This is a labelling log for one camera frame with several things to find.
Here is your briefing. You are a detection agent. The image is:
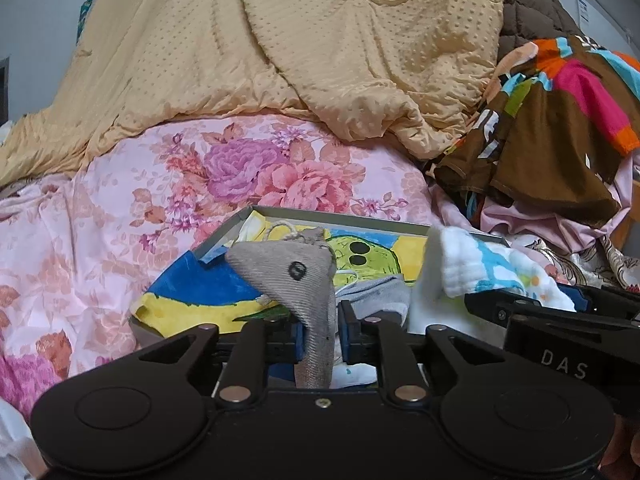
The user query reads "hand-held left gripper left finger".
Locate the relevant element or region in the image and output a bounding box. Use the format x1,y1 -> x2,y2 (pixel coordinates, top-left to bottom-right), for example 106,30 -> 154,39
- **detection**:
125,319 -> 306,406

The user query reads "grey face mask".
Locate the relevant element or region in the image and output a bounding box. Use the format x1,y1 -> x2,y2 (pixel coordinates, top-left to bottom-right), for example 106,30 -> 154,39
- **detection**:
334,269 -> 412,333

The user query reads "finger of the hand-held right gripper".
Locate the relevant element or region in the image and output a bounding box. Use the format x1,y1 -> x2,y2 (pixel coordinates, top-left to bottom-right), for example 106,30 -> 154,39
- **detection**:
465,291 -> 640,332
565,284 -> 640,317

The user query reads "gold brown floral cloth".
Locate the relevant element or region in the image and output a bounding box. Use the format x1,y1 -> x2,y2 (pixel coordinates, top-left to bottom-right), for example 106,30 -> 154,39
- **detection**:
505,232 -> 640,291

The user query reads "grey sock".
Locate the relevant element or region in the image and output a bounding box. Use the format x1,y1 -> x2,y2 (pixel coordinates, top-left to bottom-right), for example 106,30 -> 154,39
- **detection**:
225,222 -> 337,388

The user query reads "white printed child mask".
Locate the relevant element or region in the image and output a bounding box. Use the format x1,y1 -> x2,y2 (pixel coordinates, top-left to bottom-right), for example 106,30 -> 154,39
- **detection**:
330,360 -> 378,388

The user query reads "cartoon print cardboard box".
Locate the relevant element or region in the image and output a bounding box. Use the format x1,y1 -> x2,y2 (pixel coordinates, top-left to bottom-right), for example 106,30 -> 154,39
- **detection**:
130,205 -> 511,391

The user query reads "yellow dotted quilt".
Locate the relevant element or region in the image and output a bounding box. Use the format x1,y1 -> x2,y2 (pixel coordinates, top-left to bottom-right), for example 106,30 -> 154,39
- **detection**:
0,0 -> 506,186

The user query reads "white whale print cloth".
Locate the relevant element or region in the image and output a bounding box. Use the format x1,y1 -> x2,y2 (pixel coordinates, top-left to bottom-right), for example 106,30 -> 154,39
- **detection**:
410,226 -> 578,333

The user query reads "pink floral bed sheet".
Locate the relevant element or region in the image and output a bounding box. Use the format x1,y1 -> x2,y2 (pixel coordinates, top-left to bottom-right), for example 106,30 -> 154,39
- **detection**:
0,112 -> 436,411

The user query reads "teal patterned cloth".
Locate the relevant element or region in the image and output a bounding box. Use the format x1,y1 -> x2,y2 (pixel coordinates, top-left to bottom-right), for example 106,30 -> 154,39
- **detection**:
77,0 -> 98,41

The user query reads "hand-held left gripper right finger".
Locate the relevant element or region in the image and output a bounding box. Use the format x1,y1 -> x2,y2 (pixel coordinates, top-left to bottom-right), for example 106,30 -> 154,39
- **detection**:
340,301 -> 516,403

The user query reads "brown multicoloured garment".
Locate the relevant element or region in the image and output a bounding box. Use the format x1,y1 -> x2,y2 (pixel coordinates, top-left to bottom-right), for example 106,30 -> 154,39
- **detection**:
425,35 -> 640,228

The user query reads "white air conditioner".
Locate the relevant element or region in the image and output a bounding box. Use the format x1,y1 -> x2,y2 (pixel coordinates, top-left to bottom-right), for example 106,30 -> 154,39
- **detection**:
570,0 -> 596,36

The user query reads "brown quilted blanket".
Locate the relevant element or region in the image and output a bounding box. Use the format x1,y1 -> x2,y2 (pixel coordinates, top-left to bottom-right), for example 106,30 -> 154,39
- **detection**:
497,0 -> 581,61

